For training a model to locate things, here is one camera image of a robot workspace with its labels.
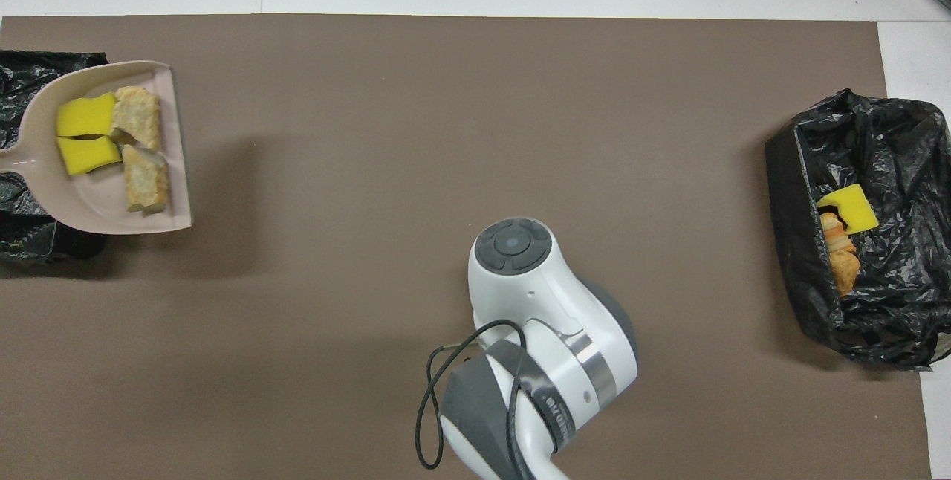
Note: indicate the yellow sponge block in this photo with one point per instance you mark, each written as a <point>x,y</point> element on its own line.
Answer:
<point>851,209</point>

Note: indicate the notched yellow sponge piece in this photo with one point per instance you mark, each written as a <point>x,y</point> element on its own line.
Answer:
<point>87,116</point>

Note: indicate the yellow sponge wedge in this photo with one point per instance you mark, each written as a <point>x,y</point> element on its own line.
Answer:
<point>89,155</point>

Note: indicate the beige plastic dustpan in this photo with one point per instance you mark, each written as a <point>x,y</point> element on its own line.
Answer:
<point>96,205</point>

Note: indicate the brown table mat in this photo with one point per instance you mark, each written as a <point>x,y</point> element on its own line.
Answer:
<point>446,131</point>

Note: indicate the black bag lined bin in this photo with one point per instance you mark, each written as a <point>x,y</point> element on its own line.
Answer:
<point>891,316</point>
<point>22,242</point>

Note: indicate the brown bread roll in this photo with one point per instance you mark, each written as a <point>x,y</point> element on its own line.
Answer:
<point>833,231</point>

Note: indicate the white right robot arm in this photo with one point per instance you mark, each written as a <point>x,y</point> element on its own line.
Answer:
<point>542,294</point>

